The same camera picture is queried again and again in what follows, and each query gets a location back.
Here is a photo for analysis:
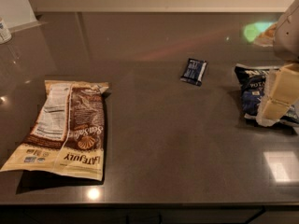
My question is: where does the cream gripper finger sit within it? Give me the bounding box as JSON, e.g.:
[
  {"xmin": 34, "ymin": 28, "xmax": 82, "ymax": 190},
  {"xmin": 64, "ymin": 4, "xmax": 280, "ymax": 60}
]
[{"xmin": 256, "ymin": 63, "xmax": 299, "ymax": 127}]

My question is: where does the blue rxbar blueberry packet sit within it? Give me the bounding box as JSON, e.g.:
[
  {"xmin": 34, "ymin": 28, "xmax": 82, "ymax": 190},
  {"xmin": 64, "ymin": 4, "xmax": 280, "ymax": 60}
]
[{"xmin": 180, "ymin": 58, "xmax": 207, "ymax": 86}]

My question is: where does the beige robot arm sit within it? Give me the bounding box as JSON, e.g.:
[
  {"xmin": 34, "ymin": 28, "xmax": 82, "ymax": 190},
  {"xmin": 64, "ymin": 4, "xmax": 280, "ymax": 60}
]
[{"xmin": 256, "ymin": 0, "xmax": 299, "ymax": 127}]

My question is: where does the blue potato chip bag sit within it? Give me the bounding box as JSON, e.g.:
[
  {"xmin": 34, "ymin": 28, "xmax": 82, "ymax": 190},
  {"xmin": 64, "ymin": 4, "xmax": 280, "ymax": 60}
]
[{"xmin": 234, "ymin": 63, "xmax": 299, "ymax": 127}]

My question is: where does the orange snack bag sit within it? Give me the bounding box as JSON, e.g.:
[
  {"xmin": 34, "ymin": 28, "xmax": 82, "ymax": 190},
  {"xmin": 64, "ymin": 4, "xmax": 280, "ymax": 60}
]
[{"xmin": 253, "ymin": 22, "xmax": 277, "ymax": 47}]

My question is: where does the brown Late July chip bag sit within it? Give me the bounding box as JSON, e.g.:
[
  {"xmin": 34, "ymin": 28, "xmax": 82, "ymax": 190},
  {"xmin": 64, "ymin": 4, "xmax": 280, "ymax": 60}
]
[{"xmin": 1, "ymin": 80, "xmax": 109, "ymax": 181}]

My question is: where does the white bottle at left edge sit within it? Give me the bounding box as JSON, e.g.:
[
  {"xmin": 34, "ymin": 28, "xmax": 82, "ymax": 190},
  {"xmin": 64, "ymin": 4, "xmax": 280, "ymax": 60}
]
[{"xmin": 0, "ymin": 17, "xmax": 12, "ymax": 44}]

